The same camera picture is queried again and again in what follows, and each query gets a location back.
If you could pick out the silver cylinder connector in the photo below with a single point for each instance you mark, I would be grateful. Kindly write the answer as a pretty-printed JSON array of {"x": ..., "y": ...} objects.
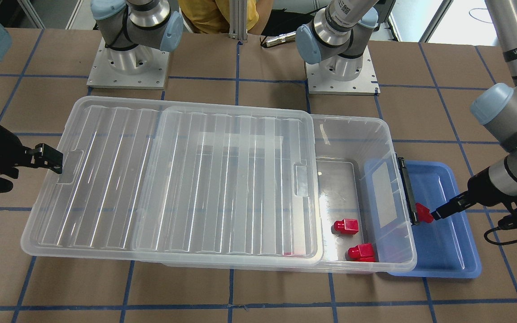
[{"x": 269, "y": 42}]

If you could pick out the clear plastic storage box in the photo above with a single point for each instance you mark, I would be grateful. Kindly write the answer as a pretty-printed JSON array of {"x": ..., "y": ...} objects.
[{"x": 361, "y": 188}]

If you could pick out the blue plastic tray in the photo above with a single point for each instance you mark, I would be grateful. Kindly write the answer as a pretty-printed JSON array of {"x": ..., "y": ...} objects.
[{"x": 445, "y": 248}]

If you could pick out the person in yellow shirt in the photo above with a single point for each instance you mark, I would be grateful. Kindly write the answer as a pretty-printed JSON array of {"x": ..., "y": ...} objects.
[{"x": 213, "y": 16}]

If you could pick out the aluminium frame post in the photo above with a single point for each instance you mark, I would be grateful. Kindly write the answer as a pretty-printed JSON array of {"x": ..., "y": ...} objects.
[{"x": 238, "y": 20}]

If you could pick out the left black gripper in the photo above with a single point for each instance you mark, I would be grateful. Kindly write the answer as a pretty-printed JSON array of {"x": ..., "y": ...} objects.
[{"x": 480, "y": 185}]

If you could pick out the red block in box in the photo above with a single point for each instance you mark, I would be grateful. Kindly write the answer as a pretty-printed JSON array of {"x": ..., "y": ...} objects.
[{"x": 347, "y": 226}]

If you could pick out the clear plastic box lid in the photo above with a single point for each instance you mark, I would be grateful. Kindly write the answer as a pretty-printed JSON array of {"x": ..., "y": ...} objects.
[{"x": 93, "y": 209}]

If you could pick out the black box latch handle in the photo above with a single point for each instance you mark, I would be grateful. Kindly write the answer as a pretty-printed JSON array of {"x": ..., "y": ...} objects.
[{"x": 408, "y": 191}]

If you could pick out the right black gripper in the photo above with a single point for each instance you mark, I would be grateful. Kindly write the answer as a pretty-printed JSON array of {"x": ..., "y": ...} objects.
[{"x": 6, "y": 148}]

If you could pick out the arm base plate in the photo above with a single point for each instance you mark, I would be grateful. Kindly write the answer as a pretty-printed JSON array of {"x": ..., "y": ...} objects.
[
  {"x": 139, "y": 68},
  {"x": 341, "y": 76}
]

